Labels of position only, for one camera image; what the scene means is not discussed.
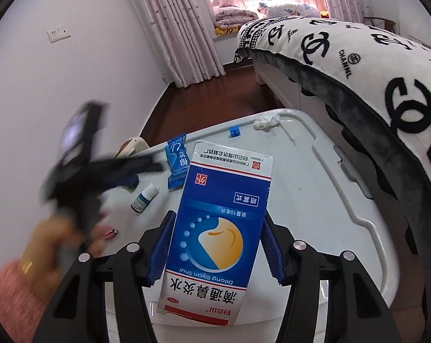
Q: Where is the small dropper bottle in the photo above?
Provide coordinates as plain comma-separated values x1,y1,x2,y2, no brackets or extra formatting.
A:
131,183,160,214

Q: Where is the black and white printed blanket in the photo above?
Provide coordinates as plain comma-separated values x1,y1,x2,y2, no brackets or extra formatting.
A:
233,16,431,343

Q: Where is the pink floral quilt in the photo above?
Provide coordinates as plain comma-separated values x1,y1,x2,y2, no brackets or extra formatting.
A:
215,5,259,29

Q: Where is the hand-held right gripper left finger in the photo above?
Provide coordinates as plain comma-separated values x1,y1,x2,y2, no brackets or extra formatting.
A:
31,210,177,343

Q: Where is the white wall socket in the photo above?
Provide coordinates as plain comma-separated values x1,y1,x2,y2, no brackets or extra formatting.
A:
47,27,71,43

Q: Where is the yellow and black cushion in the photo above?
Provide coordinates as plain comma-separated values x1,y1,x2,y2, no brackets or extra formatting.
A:
215,25,244,38

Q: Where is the blue and white medicine box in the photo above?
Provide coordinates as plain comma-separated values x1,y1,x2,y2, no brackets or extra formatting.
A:
157,140,275,327

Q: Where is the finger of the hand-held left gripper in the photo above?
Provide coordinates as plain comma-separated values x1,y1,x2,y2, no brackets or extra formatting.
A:
94,171,140,191
94,154,165,174

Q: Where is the crumpled white tissue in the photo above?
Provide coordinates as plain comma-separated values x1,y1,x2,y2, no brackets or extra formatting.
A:
254,111,281,131

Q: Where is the white bed frame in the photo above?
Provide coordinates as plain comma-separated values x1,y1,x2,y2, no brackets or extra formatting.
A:
254,57,348,158

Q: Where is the person's left hand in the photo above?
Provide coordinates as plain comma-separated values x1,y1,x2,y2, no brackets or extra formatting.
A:
23,211,109,279

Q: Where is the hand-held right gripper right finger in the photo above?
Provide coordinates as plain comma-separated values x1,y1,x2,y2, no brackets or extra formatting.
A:
261,212,403,343

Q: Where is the light patterned bedding pile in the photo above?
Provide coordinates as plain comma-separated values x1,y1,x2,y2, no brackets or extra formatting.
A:
256,2,323,18

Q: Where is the blue sachet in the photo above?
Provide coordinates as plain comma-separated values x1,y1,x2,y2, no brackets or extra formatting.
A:
164,134,191,189

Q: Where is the wooden chair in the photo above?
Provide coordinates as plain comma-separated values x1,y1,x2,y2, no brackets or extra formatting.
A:
363,14,398,33

